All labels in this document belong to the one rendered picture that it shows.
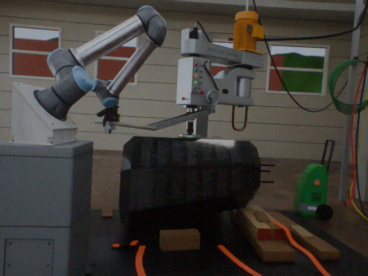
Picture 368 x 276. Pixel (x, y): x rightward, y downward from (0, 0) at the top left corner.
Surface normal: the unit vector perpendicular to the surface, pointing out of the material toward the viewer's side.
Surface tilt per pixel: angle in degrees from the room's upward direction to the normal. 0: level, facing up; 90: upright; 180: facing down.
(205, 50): 90
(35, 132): 90
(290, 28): 90
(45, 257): 90
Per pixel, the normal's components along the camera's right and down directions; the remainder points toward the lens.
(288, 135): 0.04, 0.05
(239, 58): 0.61, 0.07
